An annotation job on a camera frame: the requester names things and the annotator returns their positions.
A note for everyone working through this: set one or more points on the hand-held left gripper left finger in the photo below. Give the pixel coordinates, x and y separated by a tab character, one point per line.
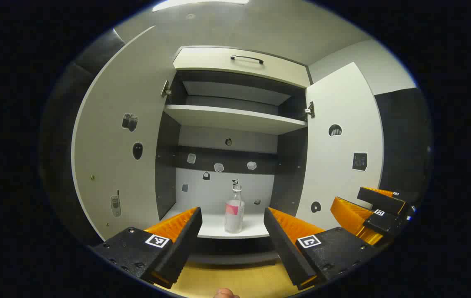
185	244

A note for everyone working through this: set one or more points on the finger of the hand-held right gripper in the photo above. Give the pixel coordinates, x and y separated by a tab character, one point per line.
382	200
384	223

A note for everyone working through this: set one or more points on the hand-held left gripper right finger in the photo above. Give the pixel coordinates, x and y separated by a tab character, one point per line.
283	248

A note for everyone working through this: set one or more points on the white cabinet door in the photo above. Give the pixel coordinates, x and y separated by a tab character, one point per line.
102	157
334	174

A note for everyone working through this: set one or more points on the clear bottle with pink label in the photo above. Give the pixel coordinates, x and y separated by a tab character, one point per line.
234	215

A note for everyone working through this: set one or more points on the white thin cabinet shelf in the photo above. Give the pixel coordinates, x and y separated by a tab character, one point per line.
214	225

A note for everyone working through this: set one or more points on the metal right door hinge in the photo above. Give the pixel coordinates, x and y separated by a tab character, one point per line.
310	109

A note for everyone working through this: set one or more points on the metal door hinge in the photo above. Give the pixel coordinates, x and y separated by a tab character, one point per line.
310	109
165	89

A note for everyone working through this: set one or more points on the white thick cabinet shelf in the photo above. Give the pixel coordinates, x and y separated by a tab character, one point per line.
235	118

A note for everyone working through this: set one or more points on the metal left door hinge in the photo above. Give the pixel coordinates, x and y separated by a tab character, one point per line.
165	89

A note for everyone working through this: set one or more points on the white cabinet drawer front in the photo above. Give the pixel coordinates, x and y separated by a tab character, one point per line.
218	66

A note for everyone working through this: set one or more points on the black backdrop cloth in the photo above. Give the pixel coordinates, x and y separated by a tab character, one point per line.
401	145

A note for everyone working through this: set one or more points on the ceiling light panel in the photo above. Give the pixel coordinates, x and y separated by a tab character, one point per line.
198	4

